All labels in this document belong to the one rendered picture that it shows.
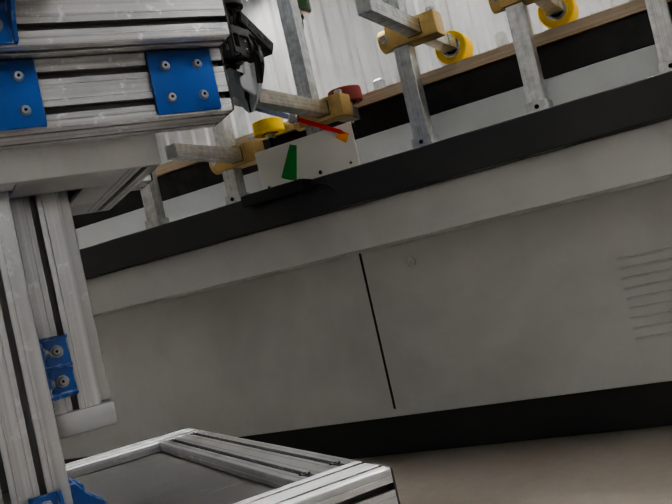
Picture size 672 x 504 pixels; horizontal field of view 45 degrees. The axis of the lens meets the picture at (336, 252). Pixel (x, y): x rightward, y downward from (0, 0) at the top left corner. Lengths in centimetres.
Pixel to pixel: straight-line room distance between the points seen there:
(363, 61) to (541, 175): 857
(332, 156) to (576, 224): 56
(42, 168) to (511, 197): 94
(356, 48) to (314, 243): 848
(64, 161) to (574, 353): 120
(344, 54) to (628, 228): 866
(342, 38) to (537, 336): 868
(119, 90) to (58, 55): 8
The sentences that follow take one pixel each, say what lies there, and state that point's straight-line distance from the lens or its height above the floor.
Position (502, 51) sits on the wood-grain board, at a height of 89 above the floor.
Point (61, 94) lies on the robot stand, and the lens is 108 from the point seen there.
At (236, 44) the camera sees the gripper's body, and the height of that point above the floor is 93.
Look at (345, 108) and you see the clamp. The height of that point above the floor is 83.
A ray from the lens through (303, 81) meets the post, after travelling 186.
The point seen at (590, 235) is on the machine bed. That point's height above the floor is 44.
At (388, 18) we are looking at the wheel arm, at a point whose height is 93.
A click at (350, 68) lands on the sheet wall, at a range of 1025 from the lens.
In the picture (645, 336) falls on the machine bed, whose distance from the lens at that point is 185.
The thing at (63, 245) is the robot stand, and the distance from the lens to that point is 124.
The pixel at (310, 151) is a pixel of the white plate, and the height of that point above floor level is 76.
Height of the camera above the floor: 46
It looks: 2 degrees up
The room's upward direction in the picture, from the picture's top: 13 degrees counter-clockwise
